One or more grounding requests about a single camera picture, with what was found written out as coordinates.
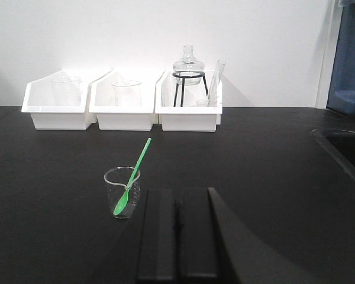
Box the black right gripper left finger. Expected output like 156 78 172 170
137 189 175 281

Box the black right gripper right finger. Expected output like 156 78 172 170
177 188 238 281

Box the green plastic spoon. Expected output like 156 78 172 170
113 137 152 216

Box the blue cabinet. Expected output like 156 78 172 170
327 1 355 116

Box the small glass beaker right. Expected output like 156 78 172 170
104 166 141 219

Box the white bin right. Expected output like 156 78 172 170
155 70 222 132

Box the white bin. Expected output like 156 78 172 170
155 70 222 132
89 67 164 131
21 69 102 130

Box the white bin middle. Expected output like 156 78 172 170
89 67 164 131

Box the glass beaker in middle bin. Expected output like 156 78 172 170
111 80 141 107

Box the glass beaker in bin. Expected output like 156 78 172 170
51 76 81 107
111 80 141 107

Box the black sink basin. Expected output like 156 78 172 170
311 129 355 181

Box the white bin left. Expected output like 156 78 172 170
21 69 102 130

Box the glass test tube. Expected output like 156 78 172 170
207 60 226 107

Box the glass beaker in left bin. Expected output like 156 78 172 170
51 76 81 107

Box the glass flask on tripod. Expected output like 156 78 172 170
173 45 205 75

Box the black wire tripod stand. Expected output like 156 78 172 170
172 71 209 108

